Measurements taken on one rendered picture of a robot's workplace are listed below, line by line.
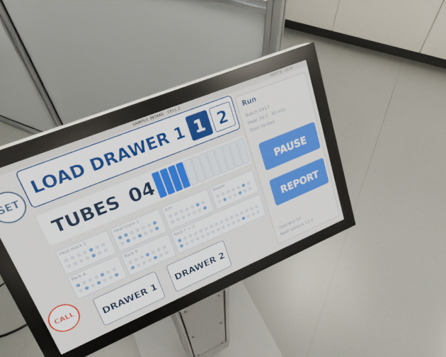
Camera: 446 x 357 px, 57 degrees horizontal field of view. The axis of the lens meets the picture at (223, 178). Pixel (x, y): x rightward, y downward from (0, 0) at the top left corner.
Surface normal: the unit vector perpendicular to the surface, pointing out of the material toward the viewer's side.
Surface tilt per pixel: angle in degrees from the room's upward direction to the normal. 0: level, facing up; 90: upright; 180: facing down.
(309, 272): 0
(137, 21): 90
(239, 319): 5
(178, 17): 90
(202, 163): 50
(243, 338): 5
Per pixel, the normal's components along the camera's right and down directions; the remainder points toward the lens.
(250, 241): 0.33, 0.19
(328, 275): -0.01, -0.58
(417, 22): -0.42, 0.75
